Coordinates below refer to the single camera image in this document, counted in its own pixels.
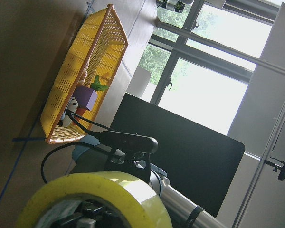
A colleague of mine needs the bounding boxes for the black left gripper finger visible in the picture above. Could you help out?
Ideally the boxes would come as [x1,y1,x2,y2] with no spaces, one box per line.
[52,200,114,228]

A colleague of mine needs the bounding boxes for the yellow tape roll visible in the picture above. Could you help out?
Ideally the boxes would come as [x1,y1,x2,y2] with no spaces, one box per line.
[15,171,172,228]

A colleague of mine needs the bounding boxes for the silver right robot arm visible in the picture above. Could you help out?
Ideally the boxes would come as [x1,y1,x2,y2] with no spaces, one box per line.
[72,141,224,228]

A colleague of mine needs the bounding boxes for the yellow plastic basket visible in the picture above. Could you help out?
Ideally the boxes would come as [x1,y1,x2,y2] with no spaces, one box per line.
[40,4,128,144]

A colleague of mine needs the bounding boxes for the panda figurine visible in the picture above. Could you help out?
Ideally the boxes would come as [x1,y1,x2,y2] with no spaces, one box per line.
[57,96,79,128]

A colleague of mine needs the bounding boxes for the black monitor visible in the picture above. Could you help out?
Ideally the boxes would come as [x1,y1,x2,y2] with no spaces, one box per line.
[111,93,245,217]

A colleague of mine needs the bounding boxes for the purple cube block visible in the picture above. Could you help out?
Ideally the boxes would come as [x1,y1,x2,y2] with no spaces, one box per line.
[73,86,98,111]

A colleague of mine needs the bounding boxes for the toy carrot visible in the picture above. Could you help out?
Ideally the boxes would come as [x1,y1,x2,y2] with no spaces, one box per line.
[76,75,109,117]

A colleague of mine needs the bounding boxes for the toy croissant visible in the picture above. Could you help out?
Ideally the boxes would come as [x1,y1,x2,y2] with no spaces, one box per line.
[77,61,89,86]

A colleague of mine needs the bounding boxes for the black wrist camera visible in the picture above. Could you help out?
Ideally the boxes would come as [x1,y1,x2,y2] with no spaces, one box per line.
[96,131,158,153]

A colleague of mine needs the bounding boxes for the black camera cable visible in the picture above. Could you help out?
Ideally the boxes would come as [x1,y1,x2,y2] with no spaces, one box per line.
[40,113,110,185]

